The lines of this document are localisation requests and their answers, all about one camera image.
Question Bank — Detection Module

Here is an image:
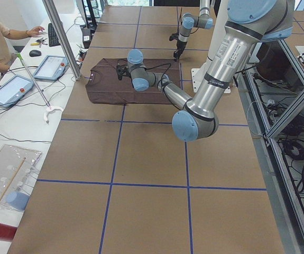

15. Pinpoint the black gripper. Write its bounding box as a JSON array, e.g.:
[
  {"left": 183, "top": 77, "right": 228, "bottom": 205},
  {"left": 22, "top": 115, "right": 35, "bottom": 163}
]
[{"left": 173, "top": 40, "right": 187, "bottom": 62}]

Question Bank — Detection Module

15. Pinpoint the dark brown t-shirt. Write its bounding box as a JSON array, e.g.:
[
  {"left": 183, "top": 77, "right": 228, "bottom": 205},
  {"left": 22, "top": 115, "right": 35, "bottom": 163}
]
[{"left": 86, "top": 58, "right": 180, "bottom": 105}]

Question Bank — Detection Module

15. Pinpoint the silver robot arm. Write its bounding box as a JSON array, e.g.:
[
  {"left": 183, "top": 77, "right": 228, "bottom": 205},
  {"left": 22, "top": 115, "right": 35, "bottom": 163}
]
[
  {"left": 127, "top": 1, "right": 294, "bottom": 141},
  {"left": 169, "top": 1, "right": 213, "bottom": 61}
]

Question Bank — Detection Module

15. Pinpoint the black keyboard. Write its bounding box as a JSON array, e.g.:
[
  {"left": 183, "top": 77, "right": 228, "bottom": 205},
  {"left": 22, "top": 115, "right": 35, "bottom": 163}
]
[{"left": 47, "top": 23, "right": 60, "bottom": 47}]

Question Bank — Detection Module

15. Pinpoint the far teach pendant tablet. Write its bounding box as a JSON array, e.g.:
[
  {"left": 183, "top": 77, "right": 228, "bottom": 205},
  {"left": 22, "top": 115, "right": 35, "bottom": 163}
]
[{"left": 33, "top": 55, "right": 68, "bottom": 81}]

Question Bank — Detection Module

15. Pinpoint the teach pendant tablet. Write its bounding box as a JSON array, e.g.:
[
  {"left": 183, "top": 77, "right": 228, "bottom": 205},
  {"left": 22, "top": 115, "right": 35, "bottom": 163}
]
[
  {"left": 0, "top": 75, "right": 34, "bottom": 108},
  {"left": 33, "top": 55, "right": 68, "bottom": 81}
]

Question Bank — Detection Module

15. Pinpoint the metal reacher grabber stick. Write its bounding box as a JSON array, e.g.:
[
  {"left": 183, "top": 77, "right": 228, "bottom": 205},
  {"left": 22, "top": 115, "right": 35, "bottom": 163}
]
[{"left": 16, "top": 53, "right": 63, "bottom": 124}]

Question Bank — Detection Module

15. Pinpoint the black computer mouse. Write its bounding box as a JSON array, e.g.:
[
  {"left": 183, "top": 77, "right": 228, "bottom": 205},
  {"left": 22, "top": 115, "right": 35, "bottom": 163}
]
[{"left": 29, "top": 50, "right": 42, "bottom": 57}]

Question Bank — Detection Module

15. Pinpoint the near teach pendant tablet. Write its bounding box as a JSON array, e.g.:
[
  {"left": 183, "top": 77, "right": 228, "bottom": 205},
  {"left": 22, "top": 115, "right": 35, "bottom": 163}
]
[{"left": 0, "top": 75, "right": 34, "bottom": 108}]

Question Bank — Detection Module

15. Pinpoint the clear plastic bag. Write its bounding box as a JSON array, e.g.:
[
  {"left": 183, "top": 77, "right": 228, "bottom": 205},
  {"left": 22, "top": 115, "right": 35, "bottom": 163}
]
[{"left": 0, "top": 145, "right": 42, "bottom": 211}]

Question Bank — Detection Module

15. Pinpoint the blue plastic cup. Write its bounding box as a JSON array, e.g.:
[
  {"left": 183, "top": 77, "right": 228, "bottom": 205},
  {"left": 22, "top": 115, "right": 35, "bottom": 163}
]
[{"left": 6, "top": 191, "right": 30, "bottom": 211}]

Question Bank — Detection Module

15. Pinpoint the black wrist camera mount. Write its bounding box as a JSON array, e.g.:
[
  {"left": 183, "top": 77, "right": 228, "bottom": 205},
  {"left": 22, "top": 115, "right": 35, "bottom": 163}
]
[
  {"left": 116, "top": 65, "right": 131, "bottom": 80},
  {"left": 169, "top": 33, "right": 179, "bottom": 41}
]

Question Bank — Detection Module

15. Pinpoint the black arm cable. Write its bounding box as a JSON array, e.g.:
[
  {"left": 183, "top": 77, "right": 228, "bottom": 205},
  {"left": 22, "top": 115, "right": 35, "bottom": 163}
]
[{"left": 116, "top": 59, "right": 180, "bottom": 83}]

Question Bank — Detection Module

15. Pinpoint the aluminium frame post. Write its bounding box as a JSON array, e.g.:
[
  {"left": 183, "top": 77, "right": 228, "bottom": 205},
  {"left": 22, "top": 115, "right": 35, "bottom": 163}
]
[{"left": 42, "top": 0, "right": 81, "bottom": 80}]

